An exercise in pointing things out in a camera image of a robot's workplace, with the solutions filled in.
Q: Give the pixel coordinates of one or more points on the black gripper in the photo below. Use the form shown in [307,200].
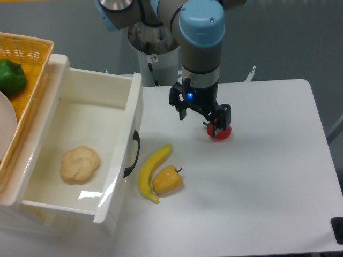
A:
[202,101]

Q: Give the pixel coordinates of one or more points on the white plate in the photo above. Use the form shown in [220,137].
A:
[8,124]

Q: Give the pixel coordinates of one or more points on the black drawer handle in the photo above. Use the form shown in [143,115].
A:
[134,154]

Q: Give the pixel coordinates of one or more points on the black corner object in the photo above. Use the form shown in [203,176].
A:
[337,226]

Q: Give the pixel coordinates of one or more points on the yellow woven basket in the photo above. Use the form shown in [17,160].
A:
[33,54]

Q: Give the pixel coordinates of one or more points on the yellow banana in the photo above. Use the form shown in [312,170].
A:
[148,169]

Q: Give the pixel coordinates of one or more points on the yellow bell pepper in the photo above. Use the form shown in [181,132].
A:
[167,180]

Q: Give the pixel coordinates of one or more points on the red bell pepper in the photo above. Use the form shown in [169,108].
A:
[218,134]

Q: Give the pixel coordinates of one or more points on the beige bread bun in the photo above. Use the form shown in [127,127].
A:
[79,163]

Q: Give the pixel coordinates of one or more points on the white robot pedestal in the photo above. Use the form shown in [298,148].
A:
[158,54]

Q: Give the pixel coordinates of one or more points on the green bell pepper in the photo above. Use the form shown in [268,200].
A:
[13,79]

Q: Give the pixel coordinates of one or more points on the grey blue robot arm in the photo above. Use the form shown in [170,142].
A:
[178,43]

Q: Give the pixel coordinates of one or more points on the white top drawer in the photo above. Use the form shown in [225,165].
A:
[100,111]

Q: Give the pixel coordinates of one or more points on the white drawer cabinet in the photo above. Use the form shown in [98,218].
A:
[23,216]

